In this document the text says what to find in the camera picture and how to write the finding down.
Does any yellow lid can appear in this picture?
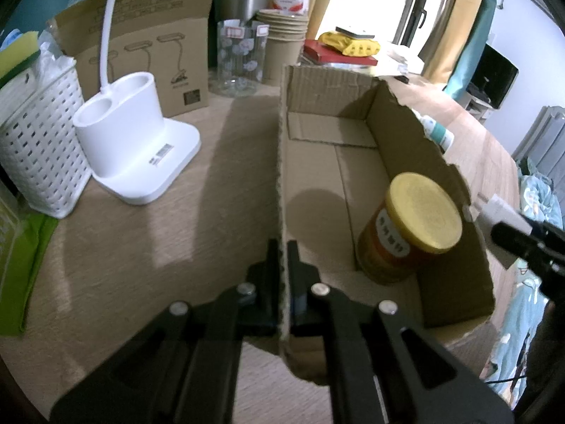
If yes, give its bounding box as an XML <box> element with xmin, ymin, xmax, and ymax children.
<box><xmin>355</xmin><ymin>172</ymin><xmax>463</xmax><ymax>285</ymax></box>

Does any stack of brown paper cups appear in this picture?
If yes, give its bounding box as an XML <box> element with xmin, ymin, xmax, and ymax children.
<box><xmin>256</xmin><ymin>9</ymin><xmax>309</xmax><ymax>86</ymax></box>

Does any cardboard box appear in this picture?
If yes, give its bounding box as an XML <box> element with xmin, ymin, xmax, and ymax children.
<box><xmin>278</xmin><ymin>66</ymin><xmax>497</xmax><ymax>372</ymax></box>

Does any white power adapter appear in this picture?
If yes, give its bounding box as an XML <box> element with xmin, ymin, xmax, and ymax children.
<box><xmin>471</xmin><ymin>193</ymin><xmax>533</xmax><ymax>270</ymax></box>

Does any white pill bottle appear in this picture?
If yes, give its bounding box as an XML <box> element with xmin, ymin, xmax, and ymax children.
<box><xmin>413</xmin><ymin>109</ymin><xmax>455</xmax><ymax>153</ymax></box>

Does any red book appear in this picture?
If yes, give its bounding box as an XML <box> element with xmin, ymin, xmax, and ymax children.
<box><xmin>303</xmin><ymin>39</ymin><xmax>378</xmax><ymax>67</ymax></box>

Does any green paper cup package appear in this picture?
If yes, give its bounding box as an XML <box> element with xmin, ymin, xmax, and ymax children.
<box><xmin>0</xmin><ymin>187</ymin><xmax>58</xmax><ymax>337</ymax></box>

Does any black monitor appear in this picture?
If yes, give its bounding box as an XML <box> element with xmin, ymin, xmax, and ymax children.
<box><xmin>466</xmin><ymin>44</ymin><xmax>519</xmax><ymax>109</ymax></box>

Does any clear patterned glass jar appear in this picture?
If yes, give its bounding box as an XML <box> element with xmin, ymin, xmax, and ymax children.
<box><xmin>215</xmin><ymin>19</ymin><xmax>269</xmax><ymax>98</ymax></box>

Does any white perforated plastic basket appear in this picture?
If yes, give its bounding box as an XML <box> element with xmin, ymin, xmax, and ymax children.
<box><xmin>1</xmin><ymin>59</ymin><xmax>92</xmax><ymax>219</ymax></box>

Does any brown lamp packaging box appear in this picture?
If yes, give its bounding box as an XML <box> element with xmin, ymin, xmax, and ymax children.
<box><xmin>50</xmin><ymin>0</ymin><xmax>212</xmax><ymax>118</ymax></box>

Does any white desk lamp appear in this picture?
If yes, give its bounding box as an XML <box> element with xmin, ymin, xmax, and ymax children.
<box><xmin>72</xmin><ymin>0</ymin><xmax>201</xmax><ymax>206</ymax></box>

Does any yellow green sponge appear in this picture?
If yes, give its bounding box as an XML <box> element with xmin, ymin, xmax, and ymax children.
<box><xmin>1</xmin><ymin>31</ymin><xmax>39</xmax><ymax>86</ymax></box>

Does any white scale device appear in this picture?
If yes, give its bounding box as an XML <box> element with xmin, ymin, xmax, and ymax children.
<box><xmin>335</xmin><ymin>26</ymin><xmax>374</xmax><ymax>39</ymax></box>

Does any yellow curtain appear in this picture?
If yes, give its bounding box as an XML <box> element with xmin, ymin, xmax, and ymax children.
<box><xmin>420</xmin><ymin>0</ymin><xmax>482</xmax><ymax>87</ymax></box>

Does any yellow snack package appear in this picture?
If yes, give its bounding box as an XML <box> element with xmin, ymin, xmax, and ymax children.
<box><xmin>318</xmin><ymin>32</ymin><xmax>381</xmax><ymax>58</ymax></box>

